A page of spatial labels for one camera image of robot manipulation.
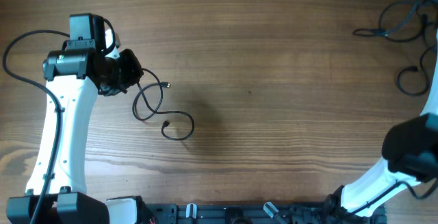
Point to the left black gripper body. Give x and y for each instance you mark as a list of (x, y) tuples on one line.
[(123, 72)]

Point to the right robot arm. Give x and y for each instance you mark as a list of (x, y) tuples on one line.
[(409, 153)]

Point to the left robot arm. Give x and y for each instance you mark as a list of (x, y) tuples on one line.
[(88, 65)]

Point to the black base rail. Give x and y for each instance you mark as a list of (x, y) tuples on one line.
[(306, 213)]

